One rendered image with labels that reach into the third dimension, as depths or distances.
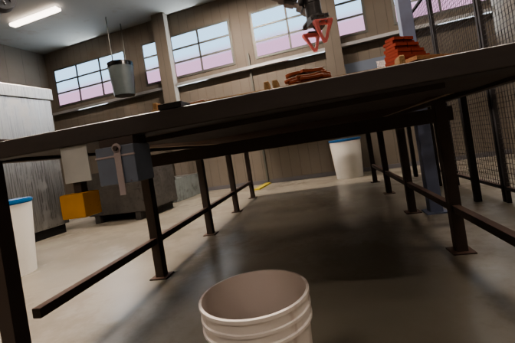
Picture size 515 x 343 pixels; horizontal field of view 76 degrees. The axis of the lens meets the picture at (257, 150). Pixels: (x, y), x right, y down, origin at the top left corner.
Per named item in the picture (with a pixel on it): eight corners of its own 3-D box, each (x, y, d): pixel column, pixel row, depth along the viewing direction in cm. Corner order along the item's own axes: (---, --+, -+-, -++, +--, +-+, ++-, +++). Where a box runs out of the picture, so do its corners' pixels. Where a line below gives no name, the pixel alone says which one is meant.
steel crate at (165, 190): (126, 212, 585) (119, 169, 585) (181, 205, 556) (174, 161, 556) (86, 226, 497) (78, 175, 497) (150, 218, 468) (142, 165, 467)
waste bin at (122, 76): (143, 94, 733) (138, 63, 732) (126, 91, 681) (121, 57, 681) (123, 99, 749) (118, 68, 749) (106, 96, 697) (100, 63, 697)
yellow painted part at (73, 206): (86, 217, 105) (74, 145, 105) (62, 220, 107) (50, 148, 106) (102, 211, 113) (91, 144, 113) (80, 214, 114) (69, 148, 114)
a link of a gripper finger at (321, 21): (329, 46, 116) (324, 20, 117) (337, 38, 109) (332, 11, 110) (311, 48, 115) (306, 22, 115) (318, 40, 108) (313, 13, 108)
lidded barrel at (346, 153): (366, 173, 599) (360, 135, 599) (366, 177, 545) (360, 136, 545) (335, 176, 616) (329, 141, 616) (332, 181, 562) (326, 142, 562)
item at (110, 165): (139, 193, 100) (129, 134, 100) (99, 198, 102) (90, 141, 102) (156, 187, 111) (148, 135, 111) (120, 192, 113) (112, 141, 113)
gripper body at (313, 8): (319, 29, 121) (316, 10, 122) (329, 17, 111) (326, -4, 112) (303, 31, 120) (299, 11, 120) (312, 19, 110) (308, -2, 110)
